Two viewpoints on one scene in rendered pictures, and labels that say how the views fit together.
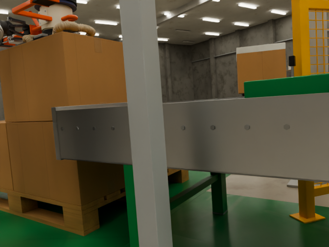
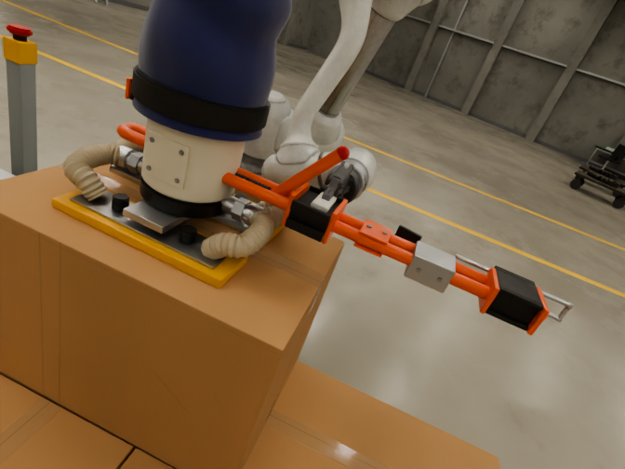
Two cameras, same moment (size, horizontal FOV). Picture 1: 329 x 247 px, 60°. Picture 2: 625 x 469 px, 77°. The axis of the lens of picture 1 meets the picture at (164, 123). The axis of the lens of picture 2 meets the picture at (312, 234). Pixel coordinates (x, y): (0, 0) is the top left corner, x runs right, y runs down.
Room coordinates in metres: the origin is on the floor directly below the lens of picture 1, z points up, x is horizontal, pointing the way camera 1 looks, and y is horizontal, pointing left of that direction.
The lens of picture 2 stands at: (2.35, 0.48, 1.36)
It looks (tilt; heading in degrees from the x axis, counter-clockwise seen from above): 27 degrees down; 153
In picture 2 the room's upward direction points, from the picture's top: 20 degrees clockwise
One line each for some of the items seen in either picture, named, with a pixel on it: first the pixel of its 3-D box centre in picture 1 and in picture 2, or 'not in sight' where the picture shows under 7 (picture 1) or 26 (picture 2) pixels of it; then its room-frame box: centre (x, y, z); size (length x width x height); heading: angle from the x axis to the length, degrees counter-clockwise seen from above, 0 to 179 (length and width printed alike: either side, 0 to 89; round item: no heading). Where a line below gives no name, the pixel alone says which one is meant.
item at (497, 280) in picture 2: (6, 42); (511, 300); (1.99, 1.03, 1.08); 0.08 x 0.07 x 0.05; 54
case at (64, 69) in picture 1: (63, 83); (170, 297); (1.64, 0.55, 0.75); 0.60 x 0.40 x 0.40; 55
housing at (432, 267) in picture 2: (15, 39); (430, 265); (1.90, 0.93, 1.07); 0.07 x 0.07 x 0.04; 54
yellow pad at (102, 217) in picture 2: not in sight; (152, 224); (1.70, 0.50, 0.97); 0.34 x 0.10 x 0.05; 54
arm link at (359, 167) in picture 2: not in sight; (347, 180); (1.59, 0.89, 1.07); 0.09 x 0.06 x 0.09; 55
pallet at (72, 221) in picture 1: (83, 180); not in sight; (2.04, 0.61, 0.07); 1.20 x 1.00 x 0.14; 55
